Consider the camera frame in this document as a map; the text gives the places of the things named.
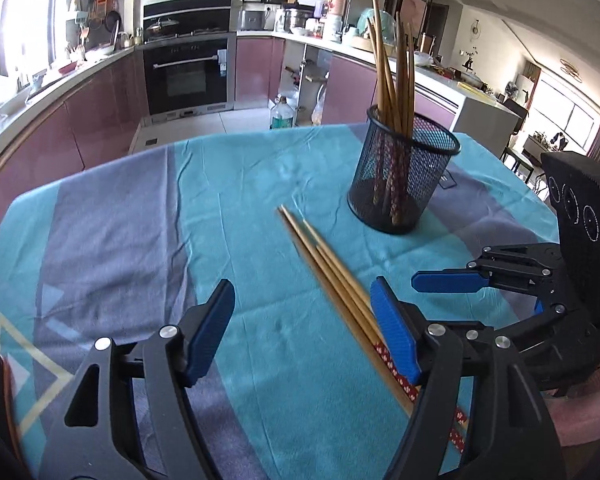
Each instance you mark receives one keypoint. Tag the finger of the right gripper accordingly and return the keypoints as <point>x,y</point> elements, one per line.
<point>449,281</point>
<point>534,335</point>

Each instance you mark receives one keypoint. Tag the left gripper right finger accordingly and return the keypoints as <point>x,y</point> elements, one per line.
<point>478,414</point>

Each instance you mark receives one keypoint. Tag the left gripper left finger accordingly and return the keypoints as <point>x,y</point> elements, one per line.
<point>127,413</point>

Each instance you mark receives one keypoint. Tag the person right hand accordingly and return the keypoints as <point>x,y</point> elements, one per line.
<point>576,415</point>

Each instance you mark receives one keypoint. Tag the black mesh utensil cup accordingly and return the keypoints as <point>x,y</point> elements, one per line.
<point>432,148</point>

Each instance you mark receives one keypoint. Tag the blue grey striped tablecloth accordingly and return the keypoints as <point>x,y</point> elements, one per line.
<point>120,250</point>

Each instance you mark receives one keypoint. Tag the oil bottle on floor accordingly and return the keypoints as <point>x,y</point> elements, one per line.
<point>282,114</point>

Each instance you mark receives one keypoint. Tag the pink thermos kettle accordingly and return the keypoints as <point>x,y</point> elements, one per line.
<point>337,13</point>

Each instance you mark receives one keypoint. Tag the black built-in oven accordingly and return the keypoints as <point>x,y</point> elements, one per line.
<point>190,75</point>

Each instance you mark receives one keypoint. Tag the black range hood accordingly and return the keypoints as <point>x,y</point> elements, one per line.
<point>174,18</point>

